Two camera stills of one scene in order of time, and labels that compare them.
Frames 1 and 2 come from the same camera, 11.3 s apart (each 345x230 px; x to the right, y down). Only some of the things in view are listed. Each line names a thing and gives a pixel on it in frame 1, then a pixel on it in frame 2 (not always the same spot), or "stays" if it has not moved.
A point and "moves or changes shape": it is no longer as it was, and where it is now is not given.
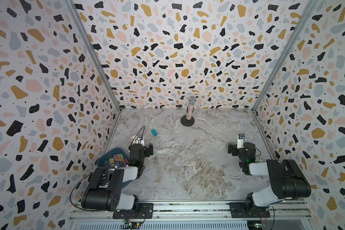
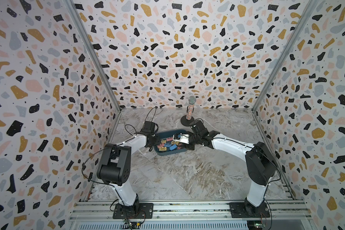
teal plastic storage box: (103, 160) moves or changes shape
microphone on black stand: (188, 120) stays
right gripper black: (234, 149) to (189, 147)
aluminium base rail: (279, 211) stays
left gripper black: (147, 151) to (158, 141)
